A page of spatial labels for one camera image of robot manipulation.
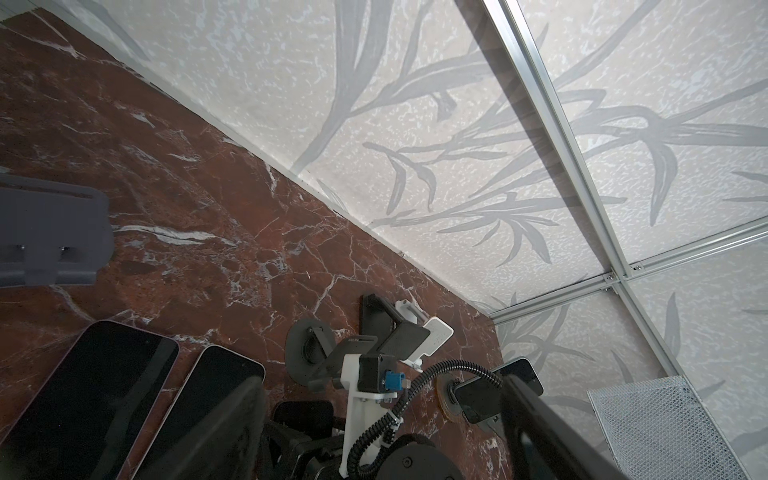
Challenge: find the white wire mesh basket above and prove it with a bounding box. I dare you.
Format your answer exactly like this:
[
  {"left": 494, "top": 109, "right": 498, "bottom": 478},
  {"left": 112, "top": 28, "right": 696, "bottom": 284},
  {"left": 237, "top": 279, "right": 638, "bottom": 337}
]
[{"left": 588, "top": 376, "right": 749, "bottom": 479}]

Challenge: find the back left phone stand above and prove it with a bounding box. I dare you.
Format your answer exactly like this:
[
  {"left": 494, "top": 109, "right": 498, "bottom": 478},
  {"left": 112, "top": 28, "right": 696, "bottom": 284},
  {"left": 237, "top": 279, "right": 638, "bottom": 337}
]
[{"left": 284, "top": 317, "right": 378, "bottom": 390}]

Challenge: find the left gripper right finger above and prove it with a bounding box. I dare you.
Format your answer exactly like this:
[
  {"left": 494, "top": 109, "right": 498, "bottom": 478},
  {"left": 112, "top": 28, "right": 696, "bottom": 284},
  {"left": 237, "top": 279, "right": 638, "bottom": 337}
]
[{"left": 500, "top": 376, "right": 626, "bottom": 479}]

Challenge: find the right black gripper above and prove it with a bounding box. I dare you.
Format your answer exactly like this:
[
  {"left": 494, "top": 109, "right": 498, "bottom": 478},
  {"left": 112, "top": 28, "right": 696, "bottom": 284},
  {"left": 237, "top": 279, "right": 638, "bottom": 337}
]
[{"left": 263, "top": 400, "right": 464, "bottom": 479}]

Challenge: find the black phone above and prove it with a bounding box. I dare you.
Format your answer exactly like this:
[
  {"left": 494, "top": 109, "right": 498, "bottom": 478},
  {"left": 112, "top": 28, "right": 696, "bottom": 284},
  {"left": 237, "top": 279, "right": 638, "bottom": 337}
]
[
  {"left": 133, "top": 344, "right": 267, "bottom": 480},
  {"left": 1, "top": 321, "right": 179, "bottom": 479},
  {"left": 358, "top": 294, "right": 430, "bottom": 360}
]

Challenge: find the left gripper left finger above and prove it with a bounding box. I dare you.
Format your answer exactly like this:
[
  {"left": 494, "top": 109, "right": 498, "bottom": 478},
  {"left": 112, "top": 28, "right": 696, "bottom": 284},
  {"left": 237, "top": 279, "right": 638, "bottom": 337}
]
[{"left": 134, "top": 376, "right": 266, "bottom": 479}]

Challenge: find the white folding phone stand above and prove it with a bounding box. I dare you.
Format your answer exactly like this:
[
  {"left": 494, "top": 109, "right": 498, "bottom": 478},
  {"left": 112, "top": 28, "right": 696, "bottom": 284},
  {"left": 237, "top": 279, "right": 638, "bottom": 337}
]
[{"left": 395, "top": 300, "right": 454, "bottom": 372}]

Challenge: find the grey phone stand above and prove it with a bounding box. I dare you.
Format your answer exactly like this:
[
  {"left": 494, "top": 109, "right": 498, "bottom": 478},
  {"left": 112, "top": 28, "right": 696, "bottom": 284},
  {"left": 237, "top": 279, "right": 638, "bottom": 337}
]
[{"left": 1, "top": 174, "right": 114, "bottom": 288}]

